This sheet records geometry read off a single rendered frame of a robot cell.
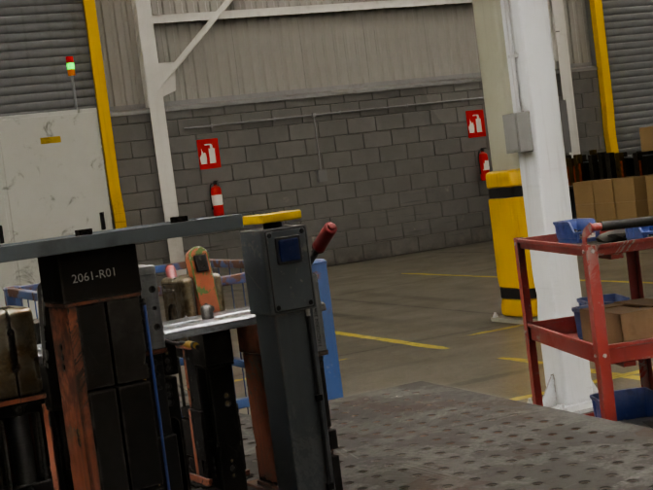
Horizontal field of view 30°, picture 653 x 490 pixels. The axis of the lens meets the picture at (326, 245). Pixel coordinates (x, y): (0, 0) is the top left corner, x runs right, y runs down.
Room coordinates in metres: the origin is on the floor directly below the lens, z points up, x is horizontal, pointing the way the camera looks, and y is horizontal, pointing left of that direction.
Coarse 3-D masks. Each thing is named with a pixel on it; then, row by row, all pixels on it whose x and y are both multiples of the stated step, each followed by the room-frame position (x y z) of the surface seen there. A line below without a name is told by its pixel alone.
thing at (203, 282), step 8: (192, 248) 2.08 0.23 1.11; (200, 248) 2.08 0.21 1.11; (192, 256) 2.07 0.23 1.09; (200, 256) 2.07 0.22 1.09; (208, 256) 2.08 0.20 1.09; (192, 264) 2.07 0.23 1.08; (200, 264) 2.07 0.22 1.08; (208, 264) 2.08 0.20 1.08; (192, 272) 2.06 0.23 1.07; (200, 272) 2.07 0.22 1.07; (208, 272) 2.08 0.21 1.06; (192, 280) 2.07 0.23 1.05; (200, 280) 2.07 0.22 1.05; (208, 280) 2.07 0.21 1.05; (200, 288) 2.06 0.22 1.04; (208, 288) 2.07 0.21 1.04; (200, 296) 2.06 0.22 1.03; (208, 296) 2.06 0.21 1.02; (216, 296) 2.07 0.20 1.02; (200, 304) 2.05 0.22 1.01; (216, 304) 2.07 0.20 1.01; (200, 312) 2.05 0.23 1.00
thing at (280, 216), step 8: (248, 216) 1.62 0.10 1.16; (256, 216) 1.59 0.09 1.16; (264, 216) 1.58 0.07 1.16; (272, 216) 1.59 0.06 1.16; (280, 216) 1.59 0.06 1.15; (288, 216) 1.60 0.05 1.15; (296, 216) 1.61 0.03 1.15; (248, 224) 1.62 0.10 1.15; (256, 224) 1.60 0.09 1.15; (264, 224) 1.61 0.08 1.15; (272, 224) 1.61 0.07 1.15; (280, 224) 1.61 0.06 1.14
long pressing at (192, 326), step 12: (216, 312) 2.01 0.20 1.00; (228, 312) 1.98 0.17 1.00; (240, 312) 1.98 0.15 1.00; (168, 324) 1.92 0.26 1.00; (180, 324) 1.92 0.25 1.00; (192, 324) 1.87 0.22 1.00; (204, 324) 1.83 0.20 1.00; (216, 324) 1.83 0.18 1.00; (228, 324) 1.84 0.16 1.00; (240, 324) 1.85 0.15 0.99; (252, 324) 1.86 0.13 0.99; (168, 336) 1.79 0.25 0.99; (180, 336) 1.80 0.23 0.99
